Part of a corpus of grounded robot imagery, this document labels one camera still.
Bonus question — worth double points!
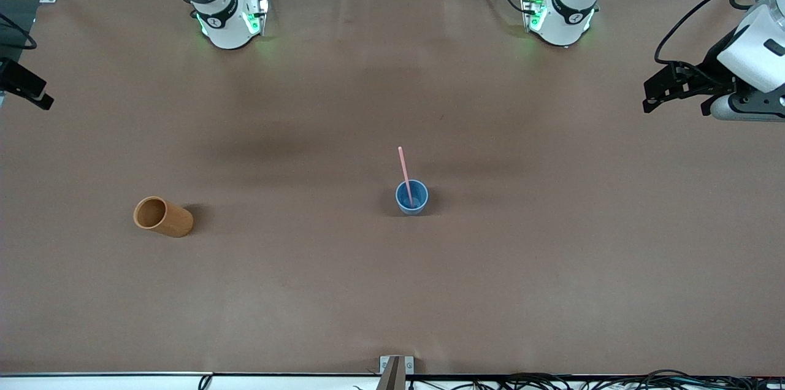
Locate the brown table cover sheet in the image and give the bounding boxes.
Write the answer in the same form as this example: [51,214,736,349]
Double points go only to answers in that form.
[0,0,785,377]

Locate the brown wooden cup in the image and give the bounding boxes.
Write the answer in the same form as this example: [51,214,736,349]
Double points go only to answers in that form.
[133,196,194,239]

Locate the metal mounting bracket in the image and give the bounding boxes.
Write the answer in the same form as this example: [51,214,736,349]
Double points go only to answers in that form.
[379,355,415,376]

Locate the blue plastic cup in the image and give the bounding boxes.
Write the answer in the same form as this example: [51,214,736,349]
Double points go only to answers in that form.
[395,179,429,216]

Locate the grey camera mount bar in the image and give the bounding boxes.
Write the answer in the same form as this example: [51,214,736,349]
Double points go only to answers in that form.
[375,356,405,390]

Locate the pink straw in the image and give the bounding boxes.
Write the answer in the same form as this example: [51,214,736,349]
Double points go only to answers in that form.
[397,146,414,205]

